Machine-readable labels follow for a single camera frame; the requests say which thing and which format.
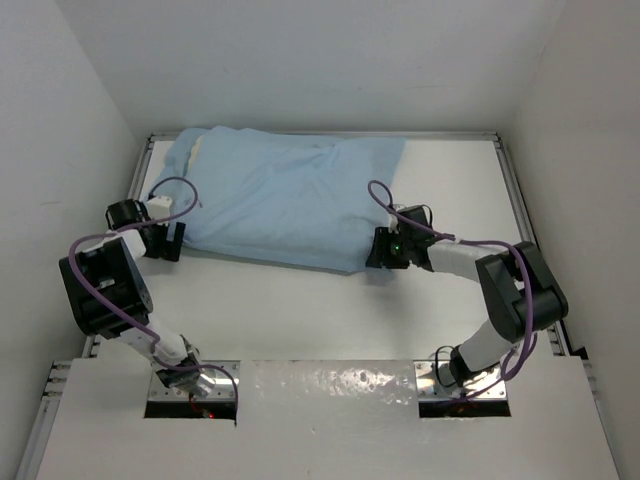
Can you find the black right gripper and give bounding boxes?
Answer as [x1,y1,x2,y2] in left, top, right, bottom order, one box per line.
[367,227,413,269]

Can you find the blue and green pillowcase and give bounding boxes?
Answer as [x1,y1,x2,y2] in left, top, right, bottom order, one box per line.
[151,127,406,273]

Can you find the cream quilted pillow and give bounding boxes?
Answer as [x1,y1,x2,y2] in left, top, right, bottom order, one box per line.
[188,135,203,168]

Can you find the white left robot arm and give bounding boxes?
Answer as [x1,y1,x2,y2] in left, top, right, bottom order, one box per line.
[59,195,200,395]

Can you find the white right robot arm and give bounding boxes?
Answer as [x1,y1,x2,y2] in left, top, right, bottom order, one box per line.
[366,206,569,388]

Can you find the white front cover board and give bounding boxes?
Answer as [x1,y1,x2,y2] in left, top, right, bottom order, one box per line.
[39,356,617,479]

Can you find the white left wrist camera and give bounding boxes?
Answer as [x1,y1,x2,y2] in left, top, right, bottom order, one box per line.
[144,195,173,220]

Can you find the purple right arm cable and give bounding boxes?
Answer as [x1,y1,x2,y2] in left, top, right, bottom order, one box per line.
[366,179,539,402]

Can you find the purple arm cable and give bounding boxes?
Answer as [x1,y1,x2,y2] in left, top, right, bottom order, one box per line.
[67,176,239,416]
[366,179,539,402]

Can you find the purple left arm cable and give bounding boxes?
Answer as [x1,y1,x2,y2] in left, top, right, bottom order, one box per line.
[67,176,239,416]

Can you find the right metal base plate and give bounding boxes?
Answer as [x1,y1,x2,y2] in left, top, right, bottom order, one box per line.
[414,359,508,402]

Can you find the metal base plate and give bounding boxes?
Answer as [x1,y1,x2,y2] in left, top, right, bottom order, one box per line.
[148,360,240,402]
[414,359,508,402]

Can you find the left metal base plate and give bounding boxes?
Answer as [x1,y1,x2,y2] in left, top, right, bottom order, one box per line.
[148,360,240,402]

